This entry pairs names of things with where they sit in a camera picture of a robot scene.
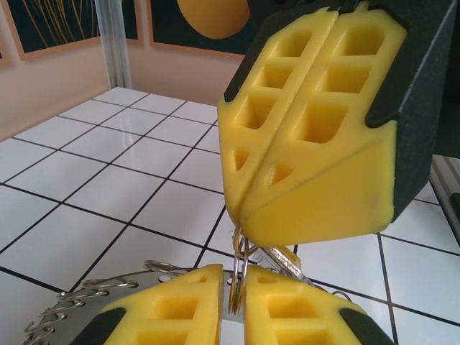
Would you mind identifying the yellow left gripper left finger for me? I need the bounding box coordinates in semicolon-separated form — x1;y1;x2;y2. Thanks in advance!
91;264;224;345

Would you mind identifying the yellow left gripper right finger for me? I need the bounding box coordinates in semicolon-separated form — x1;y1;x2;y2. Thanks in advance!
244;264;393;345

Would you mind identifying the yellow key with split ring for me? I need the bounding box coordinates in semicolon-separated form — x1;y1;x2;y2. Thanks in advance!
229;224;314;314

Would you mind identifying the silver toothed key organizer ring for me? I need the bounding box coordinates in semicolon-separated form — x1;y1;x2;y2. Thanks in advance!
23;259;252;345

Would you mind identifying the aluminium corner post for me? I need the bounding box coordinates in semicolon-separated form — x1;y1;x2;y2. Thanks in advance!
93;0;133;90

